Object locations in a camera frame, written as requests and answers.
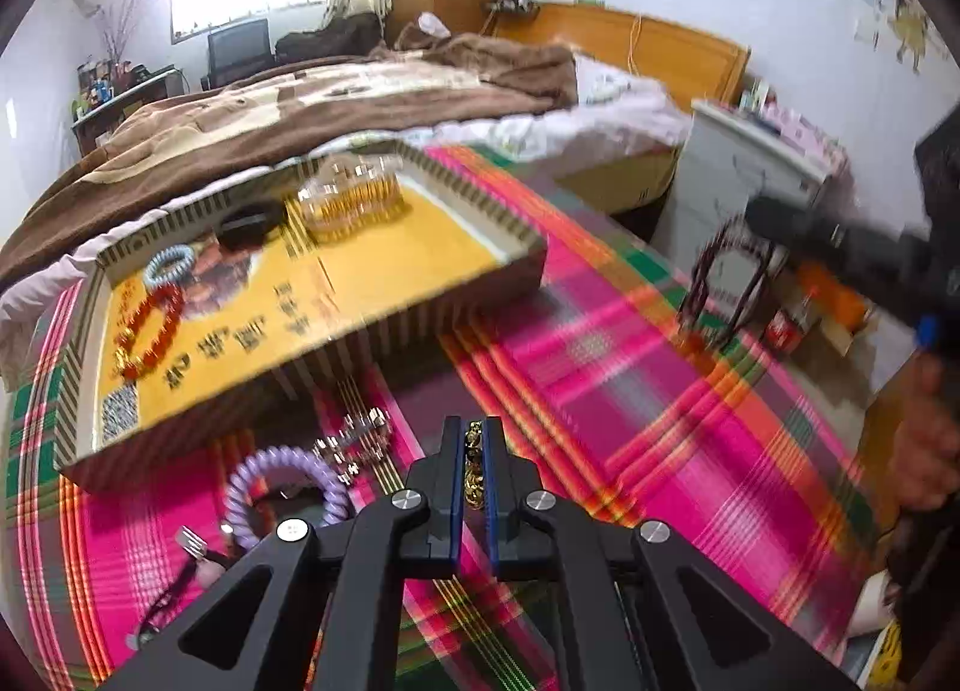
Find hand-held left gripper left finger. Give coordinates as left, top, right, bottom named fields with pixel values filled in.
left=97, top=415, right=464, bottom=691

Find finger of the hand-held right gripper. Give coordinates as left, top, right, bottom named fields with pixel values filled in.
left=746, top=194, right=946, bottom=351

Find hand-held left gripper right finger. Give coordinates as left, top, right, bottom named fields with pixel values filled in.
left=482, top=417, right=863, bottom=691

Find gold chain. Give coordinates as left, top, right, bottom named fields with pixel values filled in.
left=463, top=419, right=488, bottom=512

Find dark beaded bracelet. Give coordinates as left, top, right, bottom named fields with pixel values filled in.
left=675, top=218, right=777, bottom=354

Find striped cardboard box yellow inside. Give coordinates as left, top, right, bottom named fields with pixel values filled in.
left=56, top=139, right=552, bottom=493

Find red bead bracelet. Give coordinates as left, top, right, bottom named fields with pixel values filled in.
left=114, top=283, right=186, bottom=381

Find black hair band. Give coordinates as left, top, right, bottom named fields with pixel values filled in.
left=217, top=199, right=290, bottom=247

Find blue spiral hair tie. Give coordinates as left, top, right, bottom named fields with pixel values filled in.
left=142, top=246, right=197, bottom=289

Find person's right hand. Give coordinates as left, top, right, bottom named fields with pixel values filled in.
left=892, top=349, right=960, bottom=512

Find orange bag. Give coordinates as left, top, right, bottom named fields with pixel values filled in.
left=795, top=263, right=871, bottom=332

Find red soda bottle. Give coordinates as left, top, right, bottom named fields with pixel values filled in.
left=765, top=289, right=818, bottom=358

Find pink package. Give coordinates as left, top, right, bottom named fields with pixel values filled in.
left=772, top=107, right=826, bottom=144

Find white nightstand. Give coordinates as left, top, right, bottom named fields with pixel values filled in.
left=649, top=98, right=852, bottom=287

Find plaid pink green cloth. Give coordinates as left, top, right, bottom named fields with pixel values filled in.
left=0, top=143, right=886, bottom=691

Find bed with brown blanket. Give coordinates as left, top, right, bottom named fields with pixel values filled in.
left=0, top=56, right=695, bottom=362

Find white printed pillow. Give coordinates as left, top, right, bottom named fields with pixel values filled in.
left=577, top=64, right=661, bottom=110

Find brown blanket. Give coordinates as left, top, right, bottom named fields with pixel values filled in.
left=0, top=31, right=578, bottom=287

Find dark bag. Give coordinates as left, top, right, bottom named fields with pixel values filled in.
left=274, top=11, right=385, bottom=62

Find desk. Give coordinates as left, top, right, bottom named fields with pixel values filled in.
left=71, top=64, right=188, bottom=155

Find group of bottles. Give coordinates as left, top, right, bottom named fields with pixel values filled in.
left=75, top=56, right=151, bottom=110

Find dried branches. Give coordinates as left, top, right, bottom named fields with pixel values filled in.
left=94, top=0, right=151, bottom=65

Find silver charm bracelet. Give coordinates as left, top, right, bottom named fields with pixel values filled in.
left=313, top=407, right=391, bottom=486

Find purple spiral hair tie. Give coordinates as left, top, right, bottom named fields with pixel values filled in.
left=225, top=445, right=350, bottom=549

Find wall poster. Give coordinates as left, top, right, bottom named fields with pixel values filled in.
left=844, top=0, right=953, bottom=73

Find wooden bed frame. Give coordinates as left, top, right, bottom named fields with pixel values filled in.
left=491, top=1, right=751, bottom=216

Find black hair tie grey ball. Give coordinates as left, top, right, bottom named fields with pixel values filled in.
left=127, top=541, right=241, bottom=647

